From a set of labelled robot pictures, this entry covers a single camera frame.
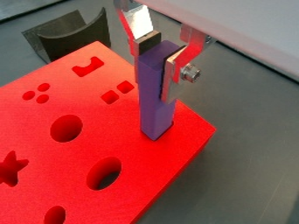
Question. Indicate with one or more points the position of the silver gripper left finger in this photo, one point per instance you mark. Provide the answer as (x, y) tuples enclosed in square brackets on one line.
[(135, 18)]

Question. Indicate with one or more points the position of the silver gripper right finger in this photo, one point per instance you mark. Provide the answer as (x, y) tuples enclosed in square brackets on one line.
[(179, 69)]

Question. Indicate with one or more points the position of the purple rectangular peg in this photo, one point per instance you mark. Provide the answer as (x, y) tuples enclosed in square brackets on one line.
[(157, 114)]

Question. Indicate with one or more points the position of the black curved holder stand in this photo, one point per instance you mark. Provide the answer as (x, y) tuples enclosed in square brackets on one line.
[(66, 34)]

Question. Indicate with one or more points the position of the red shape sorter block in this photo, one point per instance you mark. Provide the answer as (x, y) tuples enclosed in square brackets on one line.
[(78, 165)]

